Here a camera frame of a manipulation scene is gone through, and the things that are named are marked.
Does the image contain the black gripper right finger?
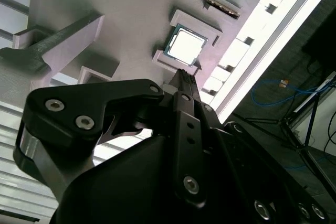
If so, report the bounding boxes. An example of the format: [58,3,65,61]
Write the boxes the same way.
[186,72,331,224]

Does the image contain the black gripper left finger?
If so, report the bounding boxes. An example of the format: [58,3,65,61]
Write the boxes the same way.
[12,68,209,209]

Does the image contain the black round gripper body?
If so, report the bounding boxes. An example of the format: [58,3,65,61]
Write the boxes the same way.
[51,132,247,224]

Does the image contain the silver CPU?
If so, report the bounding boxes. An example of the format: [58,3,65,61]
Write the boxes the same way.
[162,23,210,67]

